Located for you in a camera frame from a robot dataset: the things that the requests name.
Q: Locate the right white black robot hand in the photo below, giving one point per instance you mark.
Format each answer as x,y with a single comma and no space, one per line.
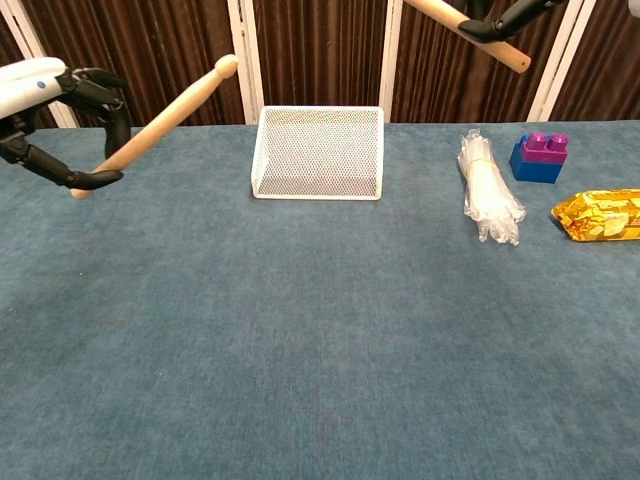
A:
487,29

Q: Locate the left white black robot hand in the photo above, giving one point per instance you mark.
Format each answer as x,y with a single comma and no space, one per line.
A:
20,85

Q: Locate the wooden drumstick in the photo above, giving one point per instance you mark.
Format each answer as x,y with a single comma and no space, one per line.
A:
505,52
165,117

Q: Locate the purple toy building block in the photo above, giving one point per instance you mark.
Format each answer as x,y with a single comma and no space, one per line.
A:
545,147

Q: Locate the blue toy building block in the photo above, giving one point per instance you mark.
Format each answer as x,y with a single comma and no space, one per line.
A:
532,171

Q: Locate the dark brown curtain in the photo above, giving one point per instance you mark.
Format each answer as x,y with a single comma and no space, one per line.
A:
320,50

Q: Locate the gold foil snack pack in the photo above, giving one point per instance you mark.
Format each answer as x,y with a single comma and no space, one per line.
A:
600,215

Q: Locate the blue felt table mat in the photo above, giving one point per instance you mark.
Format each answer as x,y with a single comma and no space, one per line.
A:
300,325

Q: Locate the white partition frame post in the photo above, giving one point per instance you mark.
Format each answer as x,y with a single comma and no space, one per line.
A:
395,65
65,112
247,65
555,65

